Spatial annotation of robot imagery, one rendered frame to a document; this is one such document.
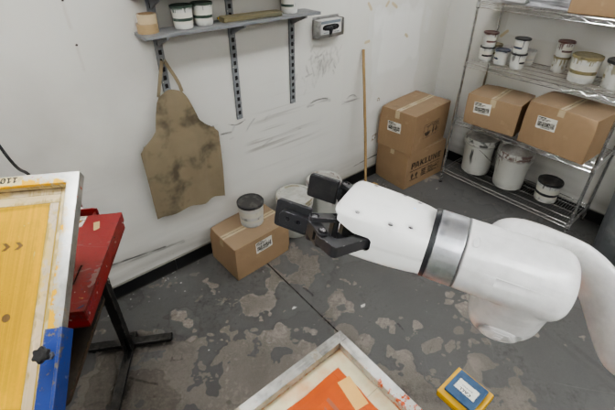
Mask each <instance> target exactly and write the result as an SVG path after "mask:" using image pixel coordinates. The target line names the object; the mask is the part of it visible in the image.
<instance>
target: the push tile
mask: <svg viewBox="0 0 615 410"><path fill-rule="evenodd" d="M445 390H446V391H447V392H448V393H449V394H450V395H452V396H453V397H454V398H455V399H456V400H457V401H458V402H460V403H461V404H462V405H463V406H464V407H465V408H466V409H468V410H475V409H476V408H477V407H478V406H479V404H480V403H481V402H482V400H483V399H484V398H485V397H486V396H487V394H488V393H489V391H487V390H486V389H485V388H484V387H482V386H481V385H480V384H479V383H477V382H476V381H475V380H474V379H472V378H471V377H470V376H469V375H468V374H466V373H465V372H464V371H462V370H461V371H460V372H459V373H458V374H457V375H456V376H455V377H454V378H453V379H452V380H451V381H450V382H449V384H448V385H447V386H446V387H445Z"/></svg>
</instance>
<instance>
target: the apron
mask: <svg viewBox="0 0 615 410"><path fill-rule="evenodd" d="M161 59H162V58H161ZM162 60H163V59H162ZM162 60H160V65H159V74H158V84H157V96H156V97H158V100H157V103H156V132H155V134H154V135H153V137H152V139H151V140H150V141H149V142H148V144H147V145H146V146H144V149H143V151H142V153H141V157H142V160H143V164H144V168H145V171H146V177H147V180H148V184H149V188H150V191H151V195H152V199H153V202H154V206H155V210H156V216H157V219H160V218H162V217H166V216H170V215H174V214H177V213H179V212H181V211H183V210H184V209H186V208H187V207H190V206H194V205H202V204H206V203H207V202H208V201H209V200H210V199H211V198H213V197H215V196H225V189H224V175H223V164H222V157H221V143H220V137H219V131H218V130H216V129H215V127H214V126H213V127H212V126H210V125H207V124H204V123H203V122H202V121H201V120H200V119H199V117H198V116H197V114H196V112H195V110H194V108H193V106H192V104H191V103H190V101H189V99H188V97H187V96H186V95H185V94H184V93H183V88H182V86H181V83H180V81H179V80H178V77H177V76H176V74H175V73H174V71H173V70H172V69H171V68H170V66H169V65H168V63H167V61H166V60H165V59H164V60H163V61H162ZM163 64H165V65H166V67H167V69H168V70H169V72H170V73H171V75H172V76H173V78H174V79H175V81H176V83H177V85H178V87H179V91H178V90H167V91H165V92H164V93H163V94H162V95H160V93H161V82H162V73H163Z"/></svg>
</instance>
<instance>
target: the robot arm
mask: <svg viewBox="0 0 615 410"><path fill-rule="evenodd" d="M307 194H308V195H309V196H310V197H313V198H316V199H319V200H324V201H326V202H329V203H332V204H336V202H337V200H338V204H337V206H336V212H337V213H314V212H313V213H312V211H313V208H310V207H308V206H305V205H302V204H299V203H296V202H294V201H291V200H287V199H284V198H280V199H279V200H277V203H276V209H275V220H274V222H275V224H276V225H278V226H281V227H283V228H286V229H288V230H290V231H293V232H297V233H300V234H303V235H305V238H306V239H307V240H309V241H311V242H313V244H314V245H315V246H316V247H318V248H320V249H321V250H322V251H323V252H325V253H326V254H327V255H328V256H329V257H332V258H337V257H340V256H343V255H346V254H351V255H353V256H356V257H359V258H361V259H364V260H367V261H370V262H373V263H377V264H381V265H384V266H388V267H392V268H395V269H399V270H403V271H406V272H411V273H416V274H417V275H420V276H423V277H424V278H427V279H430V280H432V281H435V282H438V283H440V284H442V285H445V286H449V287H452V288H454V289H457V290H459V291H462V292H464V293H467V294H469V302H468V314H469V319H470V321H471V323H472V324H473V325H474V327H475V328H476V329H478V330H479V331H480V332H481V333H482V334H483V335H485V336H486V337H488V338H490V339H493V340H497V341H500V342H504V343H515V342H517V341H523V340H528V339H530V338H532V336H534V335H535V334H536V333H537V332H538V331H539V330H540V328H541V327H543V325H544V324H545V323H546V322H547V321H549V322H552V321H558V320H560V319H561V318H563V317H565V316H566V315H567V314H568V312H569V311H570V309H571V308H572V307H573V305H574V303H575V301H576V299H577V297H578V299H579V302H580V305H581V307H582V310H583V314H584V317H585V320H586V322H587V326H588V331H589V334H590V337H591V339H592V342H593V345H594V349H595V351H596V353H597V355H598V357H599V359H600V361H601V363H602V364H603V366H604V367H605V368H606V369H607V370H608V371H609V372H611V373H612V374H613V375H615V267H614V266H613V264H612V263H611V262H610V261H609V260H608V259H607V258H606V257H605V256H604V255H603V254H601V253H600V252H599V251H598V250H596V249H595V248H593V247H592V246H590V245H589V244H587V243H584V242H582V241H580V240H579V239H577V238H574V237H572V236H569V235H567V234H565V233H562V232H559V231H557V230H554V229H552V228H549V227H547V226H544V225H543V224H539V223H536V222H533V221H528V220H526V219H516V218H506V219H501V220H498V221H496V222H495V223H493V224H488V223H486V222H483V221H478V220H474V219H472V218H469V217H466V216H463V215H460V214H457V213H454V212H451V211H448V210H442V209H440V208H438V209H437V210H436V209H434V208H433V207H431V206H429V205H426V204H425V203H423V202H421V201H419V200H415V199H413V198H410V197H408V196H406V195H403V194H401V193H398V192H395V191H393V190H390V189H386V188H383V187H381V186H378V185H375V184H372V183H370V182H367V181H359V182H357V183H356V184H354V185H352V184H351V183H350V182H348V181H341V184H340V180H337V179H335V178H329V177H326V176H323V175H320V174H318V173H312V174H310V177H309V182H308V187H307ZM322 222H329V230H328V231H327V229H326V228H325V227H324V225H323V224H322Z"/></svg>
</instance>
